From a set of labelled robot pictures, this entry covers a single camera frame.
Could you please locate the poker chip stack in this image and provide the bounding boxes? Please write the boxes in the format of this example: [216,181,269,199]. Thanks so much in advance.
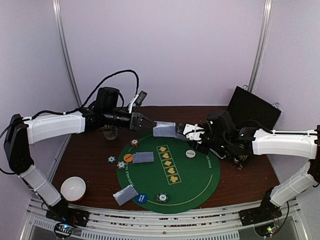
[156,192,169,203]
[130,139,139,148]

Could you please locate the card pulled from deck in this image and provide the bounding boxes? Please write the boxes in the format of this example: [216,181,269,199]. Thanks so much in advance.
[152,121,176,138]

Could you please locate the teal chip off mat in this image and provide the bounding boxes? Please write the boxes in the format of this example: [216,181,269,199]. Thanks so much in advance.
[107,155,117,163]

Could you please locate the poker chip stack front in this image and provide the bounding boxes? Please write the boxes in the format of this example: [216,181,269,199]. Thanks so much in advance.
[156,192,169,203]

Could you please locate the playing card deck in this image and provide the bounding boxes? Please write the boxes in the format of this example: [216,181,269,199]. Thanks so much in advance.
[174,133,188,141]

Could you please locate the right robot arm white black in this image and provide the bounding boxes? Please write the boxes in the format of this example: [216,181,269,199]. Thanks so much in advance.
[176,120,320,221]

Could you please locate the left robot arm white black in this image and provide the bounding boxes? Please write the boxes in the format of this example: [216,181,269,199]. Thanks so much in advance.
[3,108,156,222]

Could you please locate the decorated ceramic mug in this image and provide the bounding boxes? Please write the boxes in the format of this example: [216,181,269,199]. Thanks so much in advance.
[100,125,119,141]

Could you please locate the white dealer button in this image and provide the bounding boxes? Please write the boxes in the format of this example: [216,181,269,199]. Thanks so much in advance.
[185,149,196,159]

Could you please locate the orange big blind button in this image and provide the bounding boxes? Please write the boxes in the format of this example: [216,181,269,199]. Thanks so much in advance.
[123,153,134,163]

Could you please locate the black poker chip case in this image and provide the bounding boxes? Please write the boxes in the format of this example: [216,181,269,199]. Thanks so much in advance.
[223,85,283,171]

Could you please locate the round green poker mat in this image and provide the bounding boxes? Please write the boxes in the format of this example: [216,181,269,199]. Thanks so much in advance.
[116,132,221,214]

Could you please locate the blue small blind button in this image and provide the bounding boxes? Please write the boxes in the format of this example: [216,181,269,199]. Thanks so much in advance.
[135,193,148,205]

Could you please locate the white bowl red outside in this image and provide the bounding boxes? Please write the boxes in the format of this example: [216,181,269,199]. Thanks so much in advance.
[60,176,87,202]

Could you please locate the chrome case handle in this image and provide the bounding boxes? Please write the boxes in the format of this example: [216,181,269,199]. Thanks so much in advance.
[210,148,228,159]

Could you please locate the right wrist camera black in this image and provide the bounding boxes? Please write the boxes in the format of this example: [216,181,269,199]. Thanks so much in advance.
[205,110,236,135]

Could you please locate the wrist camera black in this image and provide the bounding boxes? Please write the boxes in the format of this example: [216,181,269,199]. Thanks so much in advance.
[94,87,124,114]
[205,110,236,135]

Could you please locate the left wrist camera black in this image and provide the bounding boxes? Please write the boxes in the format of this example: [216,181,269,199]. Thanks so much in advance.
[94,87,124,114]

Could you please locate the left black cable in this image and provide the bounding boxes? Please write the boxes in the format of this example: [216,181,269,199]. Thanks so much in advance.
[0,69,140,175]

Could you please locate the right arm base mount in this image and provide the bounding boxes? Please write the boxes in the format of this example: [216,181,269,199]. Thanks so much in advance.
[239,206,282,226]

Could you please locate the left aluminium post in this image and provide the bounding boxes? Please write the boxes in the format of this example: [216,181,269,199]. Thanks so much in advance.
[52,0,79,99]

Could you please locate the aluminium post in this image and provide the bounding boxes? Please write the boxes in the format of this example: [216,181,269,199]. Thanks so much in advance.
[52,0,79,99]
[247,0,274,94]

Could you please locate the aluminium rail frame front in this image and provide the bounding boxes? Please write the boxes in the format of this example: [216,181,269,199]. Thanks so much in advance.
[26,196,301,240]

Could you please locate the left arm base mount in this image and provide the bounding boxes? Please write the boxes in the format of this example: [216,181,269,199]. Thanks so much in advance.
[45,200,90,227]

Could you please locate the right aluminium post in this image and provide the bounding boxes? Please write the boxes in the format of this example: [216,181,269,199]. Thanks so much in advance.
[247,0,274,94]

